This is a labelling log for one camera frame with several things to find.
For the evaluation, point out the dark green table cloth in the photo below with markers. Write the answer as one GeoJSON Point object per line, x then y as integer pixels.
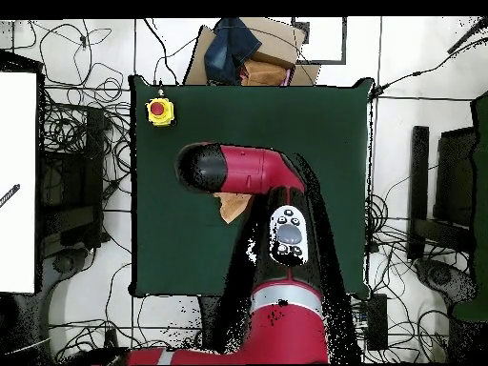
{"type": "Point", "coordinates": [305, 126]}

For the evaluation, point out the white flat panel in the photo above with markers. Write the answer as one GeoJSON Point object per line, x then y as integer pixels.
{"type": "Point", "coordinates": [17, 171]}

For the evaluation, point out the striped black rod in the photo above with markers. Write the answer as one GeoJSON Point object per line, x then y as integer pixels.
{"type": "Point", "coordinates": [11, 192]}

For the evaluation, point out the brown cardboard box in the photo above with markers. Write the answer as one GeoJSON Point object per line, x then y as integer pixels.
{"type": "Point", "coordinates": [274, 38]}

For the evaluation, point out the black tripod rod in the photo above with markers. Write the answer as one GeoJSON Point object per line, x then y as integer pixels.
{"type": "Point", "coordinates": [467, 36]}

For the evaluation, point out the orange folded cloth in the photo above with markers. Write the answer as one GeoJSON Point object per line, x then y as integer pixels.
{"type": "Point", "coordinates": [263, 74]}

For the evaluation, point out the yellow emergency stop button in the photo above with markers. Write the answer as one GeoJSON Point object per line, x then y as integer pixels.
{"type": "Point", "coordinates": [160, 114]}

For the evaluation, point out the black rectangular frame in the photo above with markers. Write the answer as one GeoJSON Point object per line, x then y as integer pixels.
{"type": "Point", "coordinates": [324, 62]}

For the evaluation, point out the black flat bar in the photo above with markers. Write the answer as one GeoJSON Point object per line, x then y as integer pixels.
{"type": "Point", "coordinates": [418, 190]}

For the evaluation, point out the black power box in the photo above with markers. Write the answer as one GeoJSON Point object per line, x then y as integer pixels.
{"type": "Point", "coordinates": [377, 324]}

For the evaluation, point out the blue denim jeans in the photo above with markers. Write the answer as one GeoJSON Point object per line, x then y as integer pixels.
{"type": "Point", "coordinates": [228, 49]}

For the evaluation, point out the tan terry towel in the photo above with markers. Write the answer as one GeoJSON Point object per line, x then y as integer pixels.
{"type": "Point", "coordinates": [232, 207]}

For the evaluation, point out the black stand base foot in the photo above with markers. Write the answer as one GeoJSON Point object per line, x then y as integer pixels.
{"type": "Point", "coordinates": [65, 263]}
{"type": "Point", "coordinates": [438, 276]}

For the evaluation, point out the black equipment rack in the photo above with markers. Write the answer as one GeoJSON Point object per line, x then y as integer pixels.
{"type": "Point", "coordinates": [93, 152]}
{"type": "Point", "coordinates": [453, 171]}

